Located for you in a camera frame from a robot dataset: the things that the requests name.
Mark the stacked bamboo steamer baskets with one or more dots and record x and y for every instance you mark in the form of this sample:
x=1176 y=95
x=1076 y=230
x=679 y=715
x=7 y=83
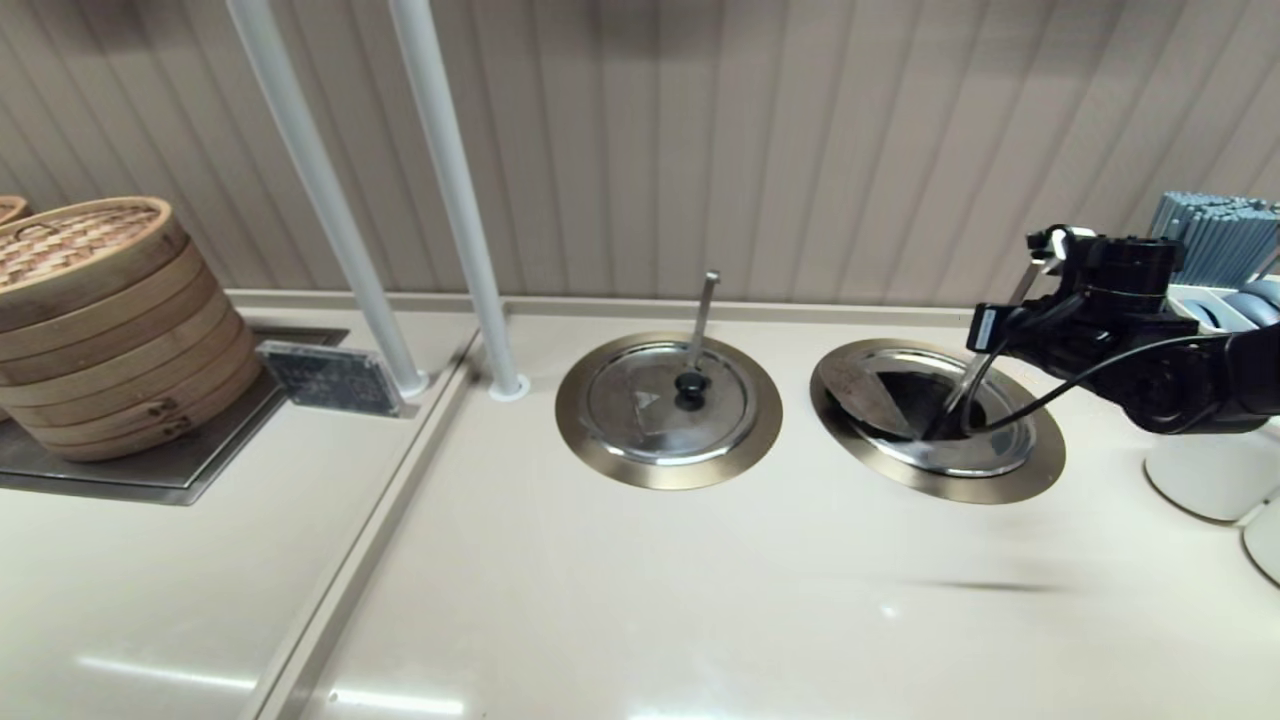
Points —
x=120 y=338

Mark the steel steamer base plate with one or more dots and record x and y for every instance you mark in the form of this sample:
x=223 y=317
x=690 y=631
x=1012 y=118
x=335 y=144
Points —
x=150 y=482

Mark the grey chopsticks bundle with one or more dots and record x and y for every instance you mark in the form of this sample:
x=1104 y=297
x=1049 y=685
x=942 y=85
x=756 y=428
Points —
x=1215 y=240

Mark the steel ladle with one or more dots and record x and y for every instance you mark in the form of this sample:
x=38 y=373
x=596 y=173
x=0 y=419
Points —
x=970 y=385

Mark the steel pot lid black knob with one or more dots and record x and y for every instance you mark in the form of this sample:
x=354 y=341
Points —
x=640 y=440
x=870 y=390

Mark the white metal pole with flange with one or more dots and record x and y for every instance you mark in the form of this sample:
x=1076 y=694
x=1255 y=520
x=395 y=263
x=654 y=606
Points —
x=453 y=180

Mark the clear acrylic label sign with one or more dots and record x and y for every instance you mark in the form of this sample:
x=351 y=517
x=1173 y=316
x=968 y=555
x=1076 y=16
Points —
x=335 y=378

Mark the white ceramic jar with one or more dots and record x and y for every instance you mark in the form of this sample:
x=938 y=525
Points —
x=1210 y=475
x=1265 y=540

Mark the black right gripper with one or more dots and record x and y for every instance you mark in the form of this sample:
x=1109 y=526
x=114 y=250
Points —
x=1120 y=280

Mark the white cutlery holder box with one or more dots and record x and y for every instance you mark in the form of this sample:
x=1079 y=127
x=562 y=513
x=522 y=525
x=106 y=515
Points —
x=1185 y=305

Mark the slanted white metal pole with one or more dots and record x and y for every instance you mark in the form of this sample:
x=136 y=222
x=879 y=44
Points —
x=318 y=180

